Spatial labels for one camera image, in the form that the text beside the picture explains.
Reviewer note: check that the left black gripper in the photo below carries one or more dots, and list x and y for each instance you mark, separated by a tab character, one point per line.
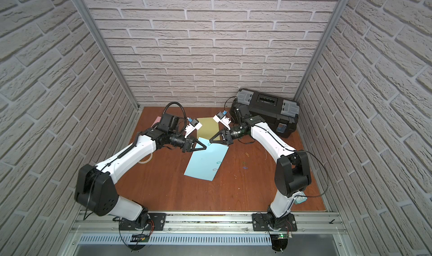
189	143

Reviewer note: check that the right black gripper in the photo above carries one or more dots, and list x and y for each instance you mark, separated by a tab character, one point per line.
227	136

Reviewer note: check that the yellow paper sheet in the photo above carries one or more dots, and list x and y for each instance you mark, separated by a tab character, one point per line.
209	128

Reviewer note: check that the light blue paper sheet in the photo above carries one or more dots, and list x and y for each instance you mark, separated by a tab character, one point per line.
202	163

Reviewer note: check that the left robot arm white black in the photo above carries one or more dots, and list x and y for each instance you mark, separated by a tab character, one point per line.
95	186

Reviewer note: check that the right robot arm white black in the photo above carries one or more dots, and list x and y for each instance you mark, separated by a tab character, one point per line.
292	175

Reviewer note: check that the pink paper sheet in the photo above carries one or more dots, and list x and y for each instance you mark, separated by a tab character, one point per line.
156	120

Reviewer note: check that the clear tape roll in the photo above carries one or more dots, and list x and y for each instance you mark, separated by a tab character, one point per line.
147	159

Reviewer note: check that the black plastic toolbox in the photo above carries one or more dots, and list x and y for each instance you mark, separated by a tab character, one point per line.
280	114

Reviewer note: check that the small teal card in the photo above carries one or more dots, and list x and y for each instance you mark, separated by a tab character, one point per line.
298	199

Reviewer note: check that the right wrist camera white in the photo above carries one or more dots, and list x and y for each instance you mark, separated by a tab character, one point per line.
222	118

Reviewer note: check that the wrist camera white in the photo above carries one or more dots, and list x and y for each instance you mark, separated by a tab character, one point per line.
222	118
193	125

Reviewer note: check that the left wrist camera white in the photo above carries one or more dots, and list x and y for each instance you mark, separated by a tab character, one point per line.
193	125

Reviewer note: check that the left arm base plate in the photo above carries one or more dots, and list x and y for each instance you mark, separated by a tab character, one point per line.
146	222

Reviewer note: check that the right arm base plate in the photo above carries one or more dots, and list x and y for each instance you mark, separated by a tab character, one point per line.
267	222

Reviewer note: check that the aluminium front rail frame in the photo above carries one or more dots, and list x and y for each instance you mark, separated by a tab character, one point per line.
206	228

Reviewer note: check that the right corner aluminium post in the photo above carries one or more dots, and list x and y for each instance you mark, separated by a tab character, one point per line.
322	43

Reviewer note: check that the corner aluminium post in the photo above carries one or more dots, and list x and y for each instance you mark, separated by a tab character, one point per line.
322	43
105	50

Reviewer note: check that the left corner aluminium post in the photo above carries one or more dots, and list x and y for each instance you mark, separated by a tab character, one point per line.
105	50

